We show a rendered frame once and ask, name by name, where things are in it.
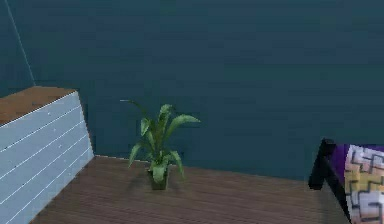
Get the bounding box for pale blue chest of drawers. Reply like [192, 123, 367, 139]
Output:
[0, 85, 95, 224]

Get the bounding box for green potted house plant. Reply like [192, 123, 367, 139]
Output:
[119, 99, 202, 191]

